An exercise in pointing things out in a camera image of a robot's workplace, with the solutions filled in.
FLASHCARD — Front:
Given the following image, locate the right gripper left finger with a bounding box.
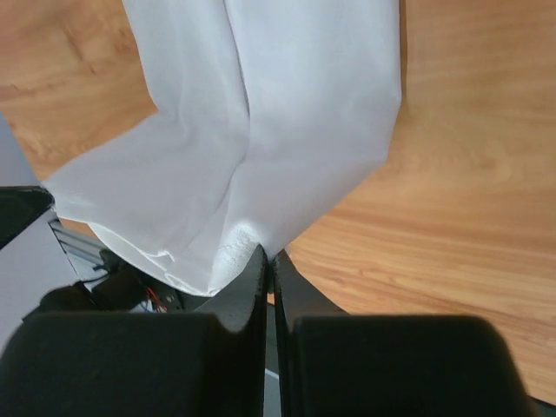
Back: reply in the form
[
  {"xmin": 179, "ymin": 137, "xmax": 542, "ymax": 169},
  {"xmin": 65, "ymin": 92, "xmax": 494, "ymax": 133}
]
[{"xmin": 1, "ymin": 248, "xmax": 268, "ymax": 416}]

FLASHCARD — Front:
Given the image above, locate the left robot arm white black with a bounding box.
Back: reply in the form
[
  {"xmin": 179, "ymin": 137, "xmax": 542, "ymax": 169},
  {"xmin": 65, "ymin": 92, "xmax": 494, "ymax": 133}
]
[{"xmin": 0, "ymin": 186, "xmax": 55, "ymax": 248}]

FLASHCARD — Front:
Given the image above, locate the aluminium frame rail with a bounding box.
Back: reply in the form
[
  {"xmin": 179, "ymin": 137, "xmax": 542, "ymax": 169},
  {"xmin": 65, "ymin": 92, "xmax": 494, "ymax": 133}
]
[{"xmin": 49, "ymin": 220, "xmax": 106, "ymax": 280}]

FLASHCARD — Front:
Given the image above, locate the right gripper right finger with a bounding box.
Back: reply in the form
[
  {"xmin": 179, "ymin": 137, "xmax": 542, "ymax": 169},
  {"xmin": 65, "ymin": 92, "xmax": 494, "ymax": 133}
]
[{"xmin": 271, "ymin": 253, "xmax": 536, "ymax": 416}]

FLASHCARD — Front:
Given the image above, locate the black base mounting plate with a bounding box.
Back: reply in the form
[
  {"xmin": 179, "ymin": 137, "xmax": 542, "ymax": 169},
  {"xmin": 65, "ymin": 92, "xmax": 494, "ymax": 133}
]
[{"xmin": 38, "ymin": 247, "xmax": 218, "ymax": 314}]

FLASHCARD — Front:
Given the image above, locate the white t-shirt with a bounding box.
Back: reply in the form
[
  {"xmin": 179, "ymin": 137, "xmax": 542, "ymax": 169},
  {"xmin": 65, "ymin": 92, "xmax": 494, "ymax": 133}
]
[{"xmin": 45, "ymin": 1, "xmax": 401, "ymax": 296}]

